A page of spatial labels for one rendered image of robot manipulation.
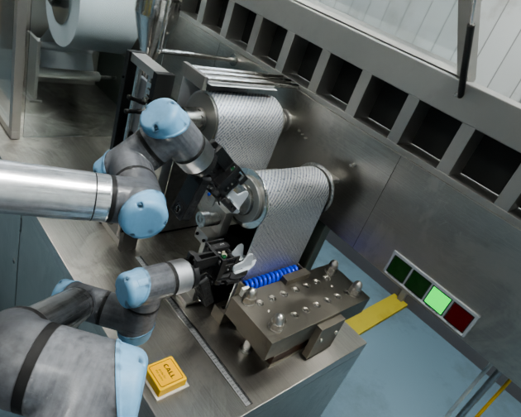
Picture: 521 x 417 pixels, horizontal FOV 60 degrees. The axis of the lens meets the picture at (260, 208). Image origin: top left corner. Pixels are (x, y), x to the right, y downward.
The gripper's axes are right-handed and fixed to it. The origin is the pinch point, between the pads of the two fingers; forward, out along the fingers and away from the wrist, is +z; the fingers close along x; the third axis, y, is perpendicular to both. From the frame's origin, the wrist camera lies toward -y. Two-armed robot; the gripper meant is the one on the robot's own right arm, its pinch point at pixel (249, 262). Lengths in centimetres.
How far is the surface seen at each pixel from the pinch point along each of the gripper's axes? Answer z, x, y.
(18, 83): -24, 102, 2
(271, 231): 3.3, -0.3, 9.6
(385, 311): 180, 17, -106
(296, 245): 16.6, -0.2, 2.0
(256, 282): 2.0, -3.0, -4.9
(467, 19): 19, -13, 68
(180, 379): -24.4, -13.0, -16.5
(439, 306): 29.0, -37.1, 8.7
